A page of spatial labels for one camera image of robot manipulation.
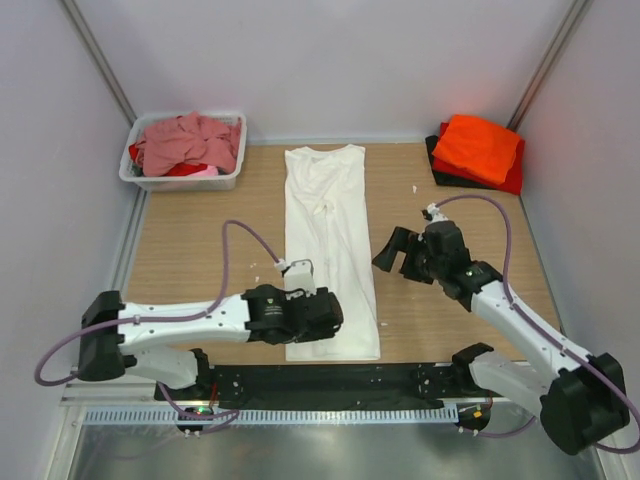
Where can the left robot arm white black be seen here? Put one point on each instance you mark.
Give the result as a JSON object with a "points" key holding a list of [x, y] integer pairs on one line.
{"points": [[120, 338]]}

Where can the white plastic laundry basket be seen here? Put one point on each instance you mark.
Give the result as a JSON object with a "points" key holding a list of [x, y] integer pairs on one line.
{"points": [[130, 173]]}

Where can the left aluminium corner post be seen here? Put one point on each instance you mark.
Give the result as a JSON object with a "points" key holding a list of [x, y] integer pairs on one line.
{"points": [[84, 33]]}

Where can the pink crumpled shirt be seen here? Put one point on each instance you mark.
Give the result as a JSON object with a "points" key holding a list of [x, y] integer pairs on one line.
{"points": [[193, 139]]}

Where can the red folded t shirt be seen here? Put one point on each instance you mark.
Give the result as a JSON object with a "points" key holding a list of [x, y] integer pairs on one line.
{"points": [[448, 175]]}

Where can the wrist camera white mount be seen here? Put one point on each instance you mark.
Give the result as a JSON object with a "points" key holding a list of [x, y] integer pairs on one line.
{"points": [[297, 275], [432, 214]]}

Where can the orange folded t shirt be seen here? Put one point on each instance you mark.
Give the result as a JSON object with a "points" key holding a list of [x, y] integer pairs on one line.
{"points": [[479, 147]]}

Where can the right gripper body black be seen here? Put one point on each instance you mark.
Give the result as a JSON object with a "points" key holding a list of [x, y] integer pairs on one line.
{"points": [[418, 264]]}

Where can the white t shirt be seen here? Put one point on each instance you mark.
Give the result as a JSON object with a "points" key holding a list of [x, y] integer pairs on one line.
{"points": [[326, 222]]}

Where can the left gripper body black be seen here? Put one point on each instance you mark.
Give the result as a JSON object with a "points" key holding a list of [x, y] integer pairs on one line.
{"points": [[310, 336]]}

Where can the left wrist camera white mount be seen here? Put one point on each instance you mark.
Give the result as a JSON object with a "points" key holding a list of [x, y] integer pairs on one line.
{"points": [[297, 275]]}

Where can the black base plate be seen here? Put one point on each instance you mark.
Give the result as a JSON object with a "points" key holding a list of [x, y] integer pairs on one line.
{"points": [[333, 387]]}

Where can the right aluminium corner post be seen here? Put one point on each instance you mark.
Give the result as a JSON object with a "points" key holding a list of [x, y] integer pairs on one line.
{"points": [[572, 19]]}

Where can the aluminium frame rail front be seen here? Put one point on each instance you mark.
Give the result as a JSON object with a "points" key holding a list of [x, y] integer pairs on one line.
{"points": [[127, 390]]}

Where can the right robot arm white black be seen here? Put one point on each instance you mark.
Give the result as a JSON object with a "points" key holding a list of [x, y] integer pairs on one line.
{"points": [[578, 398]]}

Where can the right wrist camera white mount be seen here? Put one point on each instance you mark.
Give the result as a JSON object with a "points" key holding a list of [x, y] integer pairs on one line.
{"points": [[432, 214]]}

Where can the white slotted cable duct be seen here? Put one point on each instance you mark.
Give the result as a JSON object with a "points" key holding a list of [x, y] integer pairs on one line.
{"points": [[160, 415]]}

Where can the aluminium corner post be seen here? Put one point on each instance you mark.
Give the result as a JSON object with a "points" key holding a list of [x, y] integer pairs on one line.
{"points": [[84, 33], [572, 19]]}

